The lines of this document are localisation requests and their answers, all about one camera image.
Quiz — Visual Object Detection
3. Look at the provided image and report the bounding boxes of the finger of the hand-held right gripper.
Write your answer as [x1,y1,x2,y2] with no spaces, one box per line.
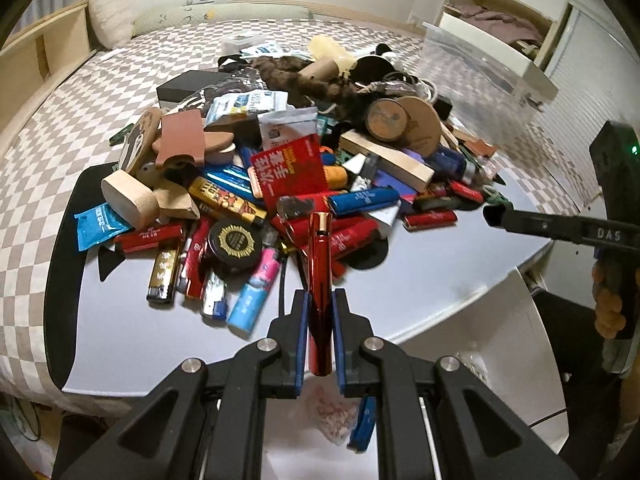
[482,202,597,249]

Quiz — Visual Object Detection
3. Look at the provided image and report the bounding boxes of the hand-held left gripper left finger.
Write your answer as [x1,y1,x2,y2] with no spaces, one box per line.
[52,290,308,480]

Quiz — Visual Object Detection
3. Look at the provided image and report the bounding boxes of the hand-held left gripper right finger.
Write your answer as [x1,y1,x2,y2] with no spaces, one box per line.
[334,289,586,480]

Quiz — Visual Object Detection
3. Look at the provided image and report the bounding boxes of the glossy red lighter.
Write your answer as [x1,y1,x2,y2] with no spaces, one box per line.
[306,211,335,378]

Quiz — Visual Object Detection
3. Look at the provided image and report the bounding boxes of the white container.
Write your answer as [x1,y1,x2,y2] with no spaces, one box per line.
[260,267,569,480]

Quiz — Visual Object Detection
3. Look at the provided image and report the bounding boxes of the person's right hand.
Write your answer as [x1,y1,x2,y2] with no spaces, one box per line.
[592,262,627,342]

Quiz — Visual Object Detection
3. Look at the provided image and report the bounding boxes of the pink white packet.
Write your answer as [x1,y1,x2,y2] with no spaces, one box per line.
[300,385,358,447]

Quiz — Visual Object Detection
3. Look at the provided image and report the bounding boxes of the black gold round tin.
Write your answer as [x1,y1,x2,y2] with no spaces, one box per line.
[206,221,264,275]

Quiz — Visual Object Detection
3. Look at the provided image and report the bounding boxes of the round cork coaster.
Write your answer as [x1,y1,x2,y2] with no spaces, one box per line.
[399,96,443,160]

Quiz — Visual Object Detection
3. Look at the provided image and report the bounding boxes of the clear plastic storage box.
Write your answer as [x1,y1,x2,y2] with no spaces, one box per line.
[417,21,560,133]

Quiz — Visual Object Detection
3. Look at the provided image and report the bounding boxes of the long wooden block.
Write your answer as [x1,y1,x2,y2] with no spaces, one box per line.
[340,129,435,192]

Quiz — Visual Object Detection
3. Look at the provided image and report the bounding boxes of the red printed packet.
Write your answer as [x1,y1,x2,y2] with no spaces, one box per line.
[249,134,332,213]

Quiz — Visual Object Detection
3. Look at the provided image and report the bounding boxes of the round wooden box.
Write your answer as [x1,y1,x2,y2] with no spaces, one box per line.
[364,97,408,142]

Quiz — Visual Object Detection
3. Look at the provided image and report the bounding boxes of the wooden wardrobe shelf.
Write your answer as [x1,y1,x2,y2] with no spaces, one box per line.
[434,0,573,73]

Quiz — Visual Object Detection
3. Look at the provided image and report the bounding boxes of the mauve folded clothes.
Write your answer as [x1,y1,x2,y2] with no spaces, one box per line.
[457,2,546,46]

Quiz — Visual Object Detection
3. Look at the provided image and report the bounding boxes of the white grey packet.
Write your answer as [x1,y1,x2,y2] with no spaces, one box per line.
[257,106,320,152]

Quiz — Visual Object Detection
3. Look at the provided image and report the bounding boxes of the oval beige wooden block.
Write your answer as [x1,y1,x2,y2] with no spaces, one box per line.
[101,169,160,231]

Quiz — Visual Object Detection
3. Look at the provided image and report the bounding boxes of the blue wipe packet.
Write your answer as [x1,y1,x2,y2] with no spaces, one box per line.
[74,203,136,252]

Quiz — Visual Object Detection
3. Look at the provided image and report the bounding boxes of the black white plush toy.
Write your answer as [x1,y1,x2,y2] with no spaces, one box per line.
[350,42,401,85]

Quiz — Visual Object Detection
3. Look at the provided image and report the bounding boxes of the black mat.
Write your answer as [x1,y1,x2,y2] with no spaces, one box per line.
[42,164,127,392]

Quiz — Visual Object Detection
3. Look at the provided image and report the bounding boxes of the white blue printed packet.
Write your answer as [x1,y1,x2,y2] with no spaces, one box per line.
[204,90,291,128]

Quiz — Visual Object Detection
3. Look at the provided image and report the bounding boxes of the penguin shaped wooden piece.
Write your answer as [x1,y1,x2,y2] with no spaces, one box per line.
[117,107,165,173]

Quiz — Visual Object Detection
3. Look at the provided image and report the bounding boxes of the brown plush toy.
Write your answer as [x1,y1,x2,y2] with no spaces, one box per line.
[249,55,358,120]

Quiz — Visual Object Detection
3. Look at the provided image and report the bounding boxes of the cardboard tube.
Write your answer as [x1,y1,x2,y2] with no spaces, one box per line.
[299,57,342,85]

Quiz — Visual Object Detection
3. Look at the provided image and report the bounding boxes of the black flat box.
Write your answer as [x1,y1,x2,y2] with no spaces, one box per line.
[156,71,236,107]

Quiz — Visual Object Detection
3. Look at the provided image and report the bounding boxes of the white knitted pillow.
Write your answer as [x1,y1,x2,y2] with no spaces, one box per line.
[89,0,135,51]

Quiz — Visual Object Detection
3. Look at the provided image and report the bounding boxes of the wooden bedside shelf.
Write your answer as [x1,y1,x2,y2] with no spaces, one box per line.
[0,0,96,158]

